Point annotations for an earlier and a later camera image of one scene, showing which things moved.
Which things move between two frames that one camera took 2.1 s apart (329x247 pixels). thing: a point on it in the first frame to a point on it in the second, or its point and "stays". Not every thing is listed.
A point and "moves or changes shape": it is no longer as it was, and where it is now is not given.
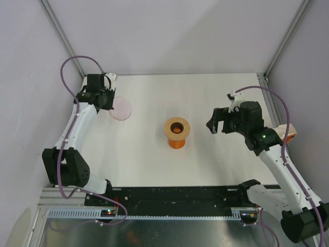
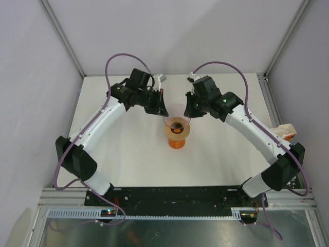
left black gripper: (109, 106) to (159, 104)
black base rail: (185, 198) stays
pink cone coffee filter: (122, 108) moves or changes shape
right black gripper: (220, 115) to (190, 112)
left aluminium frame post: (46, 6) stays
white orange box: (281, 130) stays
